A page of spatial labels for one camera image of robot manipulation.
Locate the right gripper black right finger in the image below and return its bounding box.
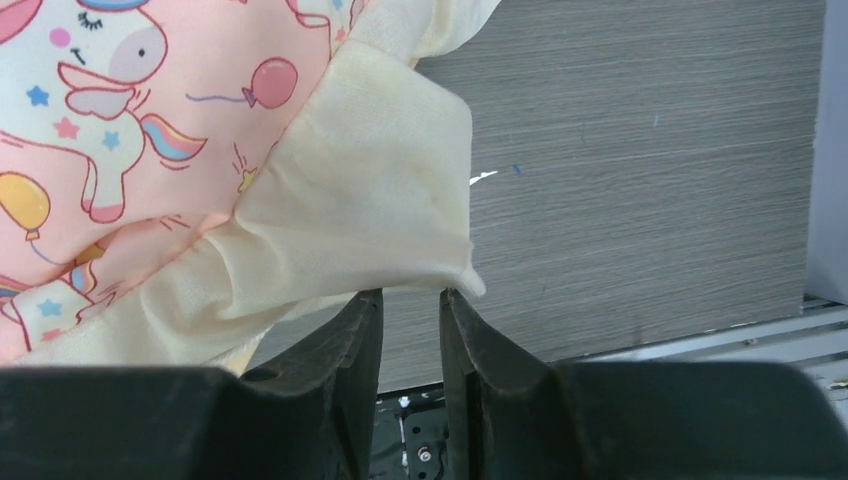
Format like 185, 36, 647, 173
439, 289, 847, 479

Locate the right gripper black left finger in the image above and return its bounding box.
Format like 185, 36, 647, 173
1, 290, 383, 479

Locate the pink printed cushion with ties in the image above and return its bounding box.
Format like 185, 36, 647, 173
1, 0, 496, 371

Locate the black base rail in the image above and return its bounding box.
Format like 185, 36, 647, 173
368, 383, 453, 480

